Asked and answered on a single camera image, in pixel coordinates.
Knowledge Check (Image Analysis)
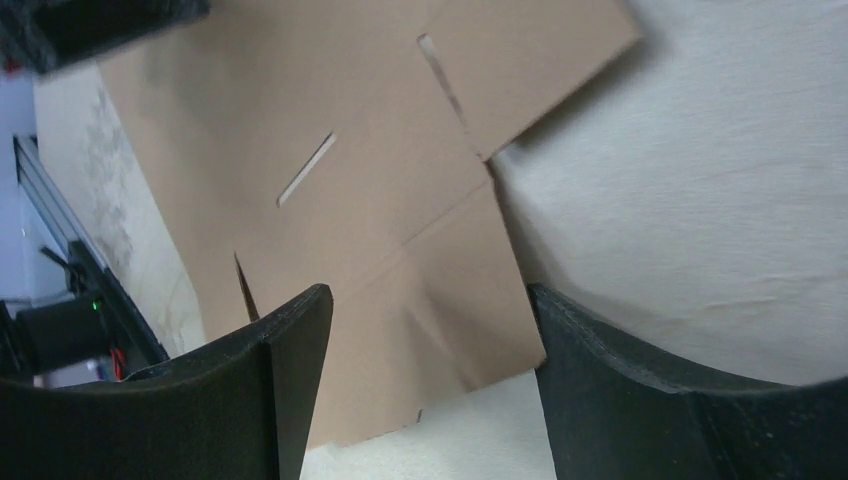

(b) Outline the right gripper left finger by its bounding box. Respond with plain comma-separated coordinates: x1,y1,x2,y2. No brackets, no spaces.
1,284,333,479

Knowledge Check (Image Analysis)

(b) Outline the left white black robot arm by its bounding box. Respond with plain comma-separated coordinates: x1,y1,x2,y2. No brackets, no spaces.
1,0,211,75

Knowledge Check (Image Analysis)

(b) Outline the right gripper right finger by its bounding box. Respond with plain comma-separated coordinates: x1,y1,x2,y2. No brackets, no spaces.
528,284,847,479

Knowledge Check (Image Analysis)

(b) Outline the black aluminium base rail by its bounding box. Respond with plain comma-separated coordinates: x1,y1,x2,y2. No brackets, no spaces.
1,136,169,381

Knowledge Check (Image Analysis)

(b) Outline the brown cardboard box sheet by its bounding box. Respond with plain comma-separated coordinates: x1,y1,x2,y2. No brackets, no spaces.
98,1,640,446

